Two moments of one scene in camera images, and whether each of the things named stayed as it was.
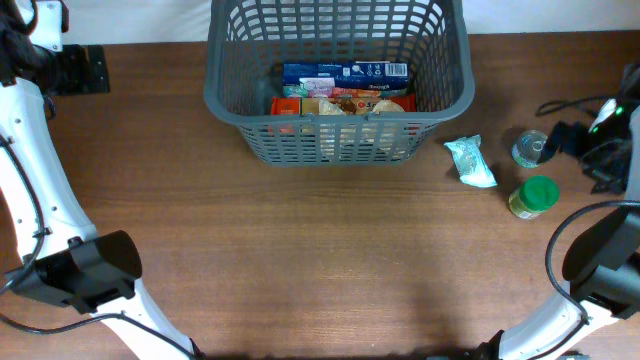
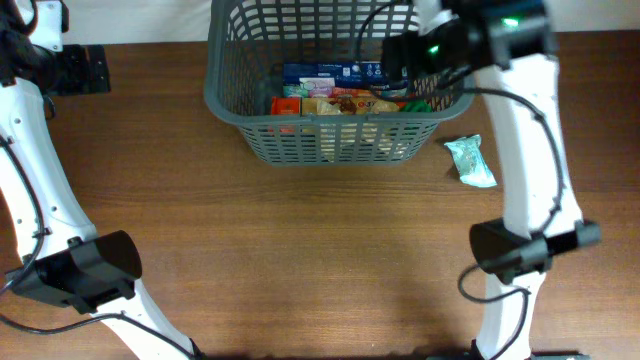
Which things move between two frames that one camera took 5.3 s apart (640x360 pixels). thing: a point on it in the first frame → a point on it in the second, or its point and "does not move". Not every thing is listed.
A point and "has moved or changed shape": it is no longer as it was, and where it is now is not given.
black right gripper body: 607,159 → 434,51
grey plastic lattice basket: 248,41 does not move
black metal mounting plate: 80,69 does not move
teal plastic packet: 472,164 does not move
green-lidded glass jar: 536,195 has moved or changed shape
